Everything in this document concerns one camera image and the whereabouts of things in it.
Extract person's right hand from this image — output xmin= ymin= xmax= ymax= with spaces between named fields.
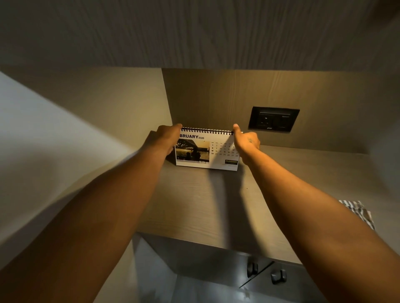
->
xmin=233 ymin=124 xmax=261 ymax=165

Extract person's left forearm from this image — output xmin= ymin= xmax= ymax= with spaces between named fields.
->
xmin=0 ymin=144 xmax=171 ymax=303

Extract striped cloth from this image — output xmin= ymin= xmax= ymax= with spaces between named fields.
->
xmin=339 ymin=200 xmax=375 ymax=231

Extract wooden overhead cabinet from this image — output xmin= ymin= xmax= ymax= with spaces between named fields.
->
xmin=0 ymin=0 xmax=400 ymax=73

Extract grey cabinet door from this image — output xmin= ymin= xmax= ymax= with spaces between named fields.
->
xmin=137 ymin=232 xmax=274 ymax=289
xmin=239 ymin=262 xmax=329 ymax=303

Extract black wall socket panel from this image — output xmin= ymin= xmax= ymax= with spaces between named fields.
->
xmin=248 ymin=106 xmax=300 ymax=133

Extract spiral desk calendar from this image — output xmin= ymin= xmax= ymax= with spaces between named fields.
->
xmin=174 ymin=127 xmax=240 ymax=171

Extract person's right forearm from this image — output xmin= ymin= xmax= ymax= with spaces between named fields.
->
xmin=241 ymin=147 xmax=400 ymax=303

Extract person's left hand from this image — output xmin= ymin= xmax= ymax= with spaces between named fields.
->
xmin=143 ymin=124 xmax=183 ymax=156

